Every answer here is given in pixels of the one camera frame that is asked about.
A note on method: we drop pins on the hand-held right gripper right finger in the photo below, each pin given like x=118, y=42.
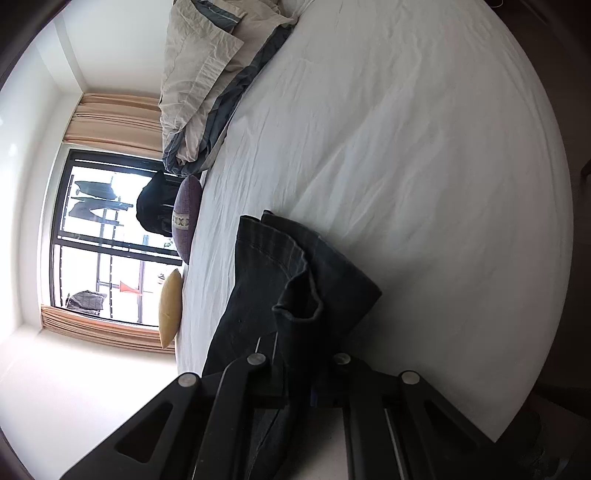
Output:
x=332, y=392

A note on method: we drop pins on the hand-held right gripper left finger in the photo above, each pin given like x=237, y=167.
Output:
x=258, y=383

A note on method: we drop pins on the black denim pants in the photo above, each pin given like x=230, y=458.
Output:
x=268, y=300

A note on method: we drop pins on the yellow pillow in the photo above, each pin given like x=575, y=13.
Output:
x=170, y=309

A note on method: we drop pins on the red hanging item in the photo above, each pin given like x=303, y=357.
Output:
x=129, y=288

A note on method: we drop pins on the beige curtain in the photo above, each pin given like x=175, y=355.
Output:
x=115, y=124
x=101, y=328

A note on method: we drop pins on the purple pillow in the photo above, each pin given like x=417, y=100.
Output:
x=187, y=217

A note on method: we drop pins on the grey plaid garment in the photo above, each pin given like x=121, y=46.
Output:
x=85, y=302

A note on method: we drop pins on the metal drying rack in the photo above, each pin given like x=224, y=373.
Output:
x=105, y=258

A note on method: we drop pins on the bed with white sheet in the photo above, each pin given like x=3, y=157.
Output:
x=415, y=184

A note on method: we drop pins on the dark hanging garment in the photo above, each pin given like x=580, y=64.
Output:
x=94, y=191

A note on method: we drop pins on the beige and grey quilt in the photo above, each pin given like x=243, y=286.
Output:
x=198, y=69

